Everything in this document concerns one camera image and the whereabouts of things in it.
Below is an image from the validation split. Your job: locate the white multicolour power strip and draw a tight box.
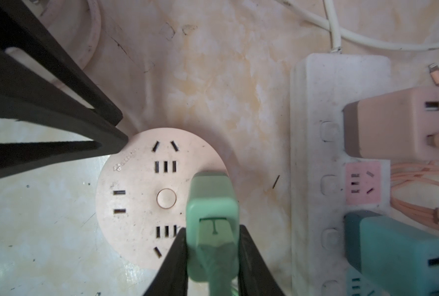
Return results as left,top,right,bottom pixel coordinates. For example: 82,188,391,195
289,52,439,296

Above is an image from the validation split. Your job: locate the teal charger plug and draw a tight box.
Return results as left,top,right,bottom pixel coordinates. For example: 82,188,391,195
344,210,439,296

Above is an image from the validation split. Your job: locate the pink charger plug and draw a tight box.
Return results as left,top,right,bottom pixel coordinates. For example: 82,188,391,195
343,86,439,161

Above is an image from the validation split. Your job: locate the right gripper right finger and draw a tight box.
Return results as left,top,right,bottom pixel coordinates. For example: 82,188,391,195
238,225,284,296

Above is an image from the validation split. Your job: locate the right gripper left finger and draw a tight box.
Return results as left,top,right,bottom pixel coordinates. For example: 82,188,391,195
144,228,188,296

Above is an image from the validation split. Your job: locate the small green charger plug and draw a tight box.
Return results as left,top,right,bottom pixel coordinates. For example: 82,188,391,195
186,171,239,296

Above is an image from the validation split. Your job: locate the round pink power strip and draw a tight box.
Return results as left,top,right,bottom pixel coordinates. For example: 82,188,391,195
96,128,239,270

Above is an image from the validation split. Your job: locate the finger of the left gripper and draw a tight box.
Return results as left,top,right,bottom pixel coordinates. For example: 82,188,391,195
0,0,124,127
0,85,128,179

